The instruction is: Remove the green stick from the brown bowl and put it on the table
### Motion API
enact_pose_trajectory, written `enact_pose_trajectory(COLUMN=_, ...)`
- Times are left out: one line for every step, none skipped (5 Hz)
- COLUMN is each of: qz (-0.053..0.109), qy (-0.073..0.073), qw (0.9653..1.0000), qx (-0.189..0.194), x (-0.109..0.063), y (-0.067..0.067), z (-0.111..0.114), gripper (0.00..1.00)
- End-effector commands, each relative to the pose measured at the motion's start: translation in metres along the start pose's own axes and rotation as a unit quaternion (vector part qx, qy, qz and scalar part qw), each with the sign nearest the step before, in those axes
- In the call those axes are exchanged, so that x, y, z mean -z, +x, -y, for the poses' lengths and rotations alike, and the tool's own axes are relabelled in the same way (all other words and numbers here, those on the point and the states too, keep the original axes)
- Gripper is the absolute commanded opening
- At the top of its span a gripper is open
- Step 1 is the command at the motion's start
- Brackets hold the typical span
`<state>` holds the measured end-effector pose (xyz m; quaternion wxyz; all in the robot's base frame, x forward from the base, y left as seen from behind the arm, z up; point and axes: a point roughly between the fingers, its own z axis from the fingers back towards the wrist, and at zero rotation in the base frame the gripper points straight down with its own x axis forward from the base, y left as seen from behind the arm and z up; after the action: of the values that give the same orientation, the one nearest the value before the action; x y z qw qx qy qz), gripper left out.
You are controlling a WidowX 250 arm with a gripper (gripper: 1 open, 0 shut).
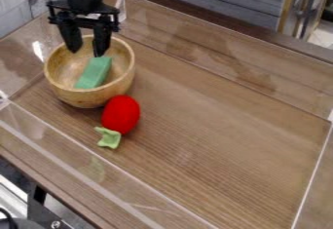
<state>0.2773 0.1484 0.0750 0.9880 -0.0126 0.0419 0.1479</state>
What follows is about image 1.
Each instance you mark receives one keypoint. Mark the gold metal chair frame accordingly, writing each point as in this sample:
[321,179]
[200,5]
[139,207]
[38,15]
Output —
[299,17]

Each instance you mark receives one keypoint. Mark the clear acrylic stand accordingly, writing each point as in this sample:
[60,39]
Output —
[120,6]

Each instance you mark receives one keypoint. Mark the brown wooden bowl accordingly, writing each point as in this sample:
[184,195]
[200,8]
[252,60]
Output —
[64,66]

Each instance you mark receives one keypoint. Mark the green rectangular stick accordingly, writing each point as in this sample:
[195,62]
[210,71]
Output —
[95,73]

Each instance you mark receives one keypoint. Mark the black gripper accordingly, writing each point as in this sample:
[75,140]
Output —
[103,19]

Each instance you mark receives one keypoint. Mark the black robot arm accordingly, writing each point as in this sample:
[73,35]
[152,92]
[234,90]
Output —
[83,5]

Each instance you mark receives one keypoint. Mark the red plush strawberry toy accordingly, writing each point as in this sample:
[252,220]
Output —
[119,119]

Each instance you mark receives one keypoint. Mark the black table leg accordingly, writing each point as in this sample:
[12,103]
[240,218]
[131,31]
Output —
[34,202]

